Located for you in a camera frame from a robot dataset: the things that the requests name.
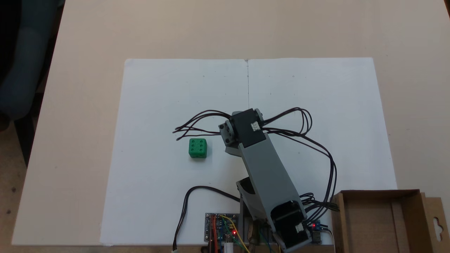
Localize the green dice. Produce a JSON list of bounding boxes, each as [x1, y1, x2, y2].
[[188, 138, 208, 159]]

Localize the circuit board with red LED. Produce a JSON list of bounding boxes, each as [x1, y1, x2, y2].
[[205, 212, 240, 244]]

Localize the blue circuit board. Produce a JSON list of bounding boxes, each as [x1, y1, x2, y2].
[[307, 219, 322, 244]]

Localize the brown cardboard box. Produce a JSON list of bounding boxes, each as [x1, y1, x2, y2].
[[329, 189, 450, 253]]

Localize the dark blue chair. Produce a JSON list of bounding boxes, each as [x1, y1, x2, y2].
[[0, 0, 66, 166]]

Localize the black gripper wire loop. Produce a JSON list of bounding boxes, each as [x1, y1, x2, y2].
[[172, 110, 233, 141]]

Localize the thick black cable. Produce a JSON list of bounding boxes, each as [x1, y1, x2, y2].
[[172, 185, 243, 252]]

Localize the yellow jumper wire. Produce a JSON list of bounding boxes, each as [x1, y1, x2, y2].
[[219, 215, 252, 253]]

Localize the orange jumper wire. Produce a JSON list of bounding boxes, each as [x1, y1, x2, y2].
[[210, 215, 219, 253]]

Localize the white thin cable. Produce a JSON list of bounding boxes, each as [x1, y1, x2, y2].
[[322, 228, 337, 253]]

